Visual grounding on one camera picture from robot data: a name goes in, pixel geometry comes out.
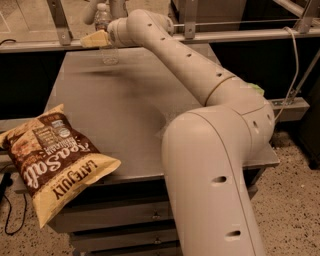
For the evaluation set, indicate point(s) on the green snack bag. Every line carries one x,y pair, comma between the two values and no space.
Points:
257,88

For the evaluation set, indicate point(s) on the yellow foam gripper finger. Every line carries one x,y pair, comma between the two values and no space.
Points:
96,39

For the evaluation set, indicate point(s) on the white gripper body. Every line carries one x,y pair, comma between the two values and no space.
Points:
114,34

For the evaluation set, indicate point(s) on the brown yellow Late July chip bag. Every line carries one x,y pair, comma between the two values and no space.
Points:
55,161

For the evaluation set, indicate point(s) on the grey drawer cabinet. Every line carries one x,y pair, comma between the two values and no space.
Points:
125,110

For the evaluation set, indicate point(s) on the clear plastic water bottle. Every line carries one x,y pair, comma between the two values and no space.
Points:
102,20

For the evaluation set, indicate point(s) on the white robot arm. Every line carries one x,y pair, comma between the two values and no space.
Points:
204,149

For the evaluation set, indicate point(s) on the metal guard rail frame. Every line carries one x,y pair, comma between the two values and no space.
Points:
199,21

